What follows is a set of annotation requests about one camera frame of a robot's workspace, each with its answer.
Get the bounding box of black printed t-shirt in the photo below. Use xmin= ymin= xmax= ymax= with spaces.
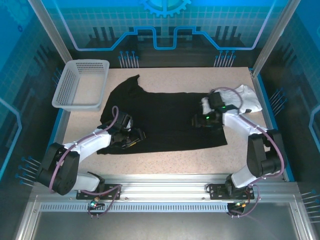
xmin=96 ymin=74 xmax=228 ymax=156

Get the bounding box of white t-shirt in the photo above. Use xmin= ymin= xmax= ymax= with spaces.
xmin=212 ymin=84 xmax=263 ymax=116

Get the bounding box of blue table edge strip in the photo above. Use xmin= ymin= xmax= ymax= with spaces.
xmin=257 ymin=74 xmax=296 ymax=182
xmin=36 ymin=107 xmax=66 ymax=182

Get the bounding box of small connector with green light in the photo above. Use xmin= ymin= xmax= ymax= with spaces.
xmin=228 ymin=199 xmax=247 ymax=210
xmin=88 ymin=197 xmax=106 ymax=210

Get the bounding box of white perforated plastic basket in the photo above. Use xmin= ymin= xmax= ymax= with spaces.
xmin=51 ymin=59 xmax=110 ymax=112

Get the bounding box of grey metal panel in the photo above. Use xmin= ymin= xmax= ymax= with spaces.
xmin=13 ymin=194 xmax=316 ymax=240

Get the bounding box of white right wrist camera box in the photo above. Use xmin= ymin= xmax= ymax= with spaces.
xmin=200 ymin=96 xmax=213 ymax=115

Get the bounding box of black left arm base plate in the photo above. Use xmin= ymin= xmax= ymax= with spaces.
xmin=76 ymin=183 xmax=123 ymax=200

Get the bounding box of wide aluminium mounting rail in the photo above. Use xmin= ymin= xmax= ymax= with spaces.
xmin=32 ymin=173 xmax=300 ymax=202

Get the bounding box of slotted grey cable duct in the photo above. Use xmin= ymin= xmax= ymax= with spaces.
xmin=39 ymin=202 xmax=230 ymax=213

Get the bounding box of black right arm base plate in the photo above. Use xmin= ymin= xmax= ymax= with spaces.
xmin=207 ymin=183 xmax=255 ymax=200

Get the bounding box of aluminium frame post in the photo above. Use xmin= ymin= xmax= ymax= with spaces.
xmin=27 ymin=0 xmax=72 ymax=68
xmin=251 ymin=0 xmax=302 ymax=77

